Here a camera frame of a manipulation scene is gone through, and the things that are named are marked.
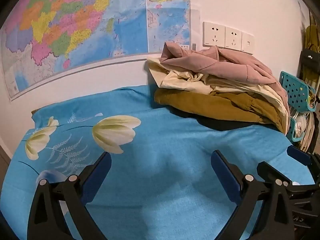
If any pink zip jacket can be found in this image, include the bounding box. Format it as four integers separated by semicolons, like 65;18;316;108
159;42;291;117

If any teal plastic basket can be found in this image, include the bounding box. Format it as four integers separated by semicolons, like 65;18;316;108
280;71;316;142

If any colourful wall map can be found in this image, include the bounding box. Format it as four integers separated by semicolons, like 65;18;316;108
1;0;195;99

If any white wall socket middle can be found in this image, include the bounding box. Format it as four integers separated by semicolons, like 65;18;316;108
225;27;242;51

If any cream garment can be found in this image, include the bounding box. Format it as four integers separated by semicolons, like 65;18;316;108
147;58;290;132

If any white wall socket left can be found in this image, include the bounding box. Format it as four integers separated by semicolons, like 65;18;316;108
203;22;225;48

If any mustard brown garment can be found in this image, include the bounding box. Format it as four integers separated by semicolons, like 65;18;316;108
154;88;287;134

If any white wall socket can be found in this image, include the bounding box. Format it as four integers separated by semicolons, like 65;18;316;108
225;27;242;51
203;22;225;48

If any blue floral bed sheet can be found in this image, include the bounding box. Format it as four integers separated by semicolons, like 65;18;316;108
1;86;313;239

